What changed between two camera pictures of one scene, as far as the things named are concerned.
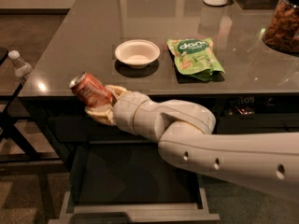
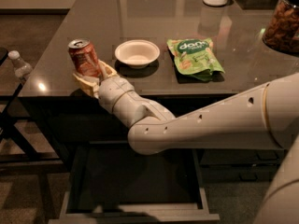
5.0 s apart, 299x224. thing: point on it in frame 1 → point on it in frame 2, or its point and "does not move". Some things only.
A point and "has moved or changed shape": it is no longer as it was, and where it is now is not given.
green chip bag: (196, 57) does not move
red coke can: (91, 91) has moved or changed shape
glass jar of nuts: (281, 32) does not move
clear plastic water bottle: (21, 67) does not move
